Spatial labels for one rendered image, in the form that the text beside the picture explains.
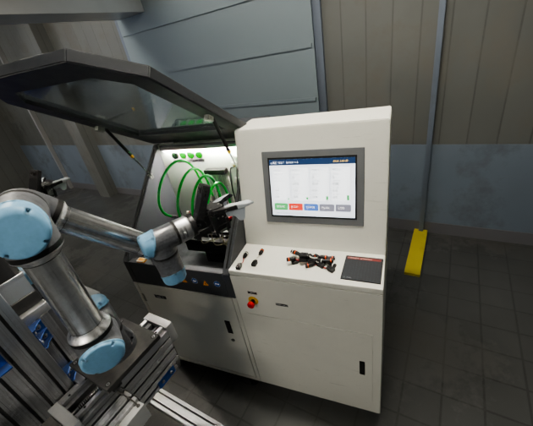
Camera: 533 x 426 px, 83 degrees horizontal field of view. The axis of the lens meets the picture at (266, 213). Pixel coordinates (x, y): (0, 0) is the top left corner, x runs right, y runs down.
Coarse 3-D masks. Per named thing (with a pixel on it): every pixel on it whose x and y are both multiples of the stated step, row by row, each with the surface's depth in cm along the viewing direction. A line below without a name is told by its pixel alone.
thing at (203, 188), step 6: (198, 186) 93; (204, 186) 91; (210, 186) 92; (198, 192) 93; (204, 192) 91; (198, 198) 93; (204, 198) 91; (198, 204) 92; (204, 204) 92; (198, 210) 91; (204, 210) 92; (198, 216) 91; (204, 216) 92
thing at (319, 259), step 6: (294, 252) 141; (288, 258) 138; (294, 258) 138; (300, 258) 137; (306, 258) 136; (312, 258) 136; (318, 258) 135; (324, 258) 135; (330, 258) 136; (294, 264) 139; (306, 264) 135; (312, 264) 135; (318, 264) 134; (324, 264) 133; (330, 264) 133; (330, 270) 130
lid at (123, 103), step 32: (32, 64) 88; (64, 64) 84; (96, 64) 85; (128, 64) 89; (0, 96) 112; (32, 96) 116; (64, 96) 115; (96, 96) 114; (128, 96) 113; (160, 96) 107; (192, 96) 111; (96, 128) 152; (128, 128) 163; (160, 128) 161; (192, 128) 158; (224, 128) 150
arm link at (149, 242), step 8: (168, 224) 88; (152, 232) 85; (160, 232) 86; (168, 232) 86; (176, 232) 87; (144, 240) 84; (152, 240) 84; (160, 240) 85; (168, 240) 86; (176, 240) 88; (144, 248) 83; (152, 248) 84; (160, 248) 86; (168, 248) 87; (176, 248) 91; (152, 256) 86; (160, 256) 87; (168, 256) 88
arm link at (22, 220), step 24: (24, 192) 71; (0, 216) 61; (24, 216) 63; (48, 216) 69; (0, 240) 61; (24, 240) 64; (48, 240) 67; (24, 264) 66; (48, 264) 70; (48, 288) 72; (72, 288) 75; (72, 312) 76; (96, 312) 82; (72, 336) 80; (96, 336) 81; (120, 336) 88; (96, 360) 82; (120, 360) 87
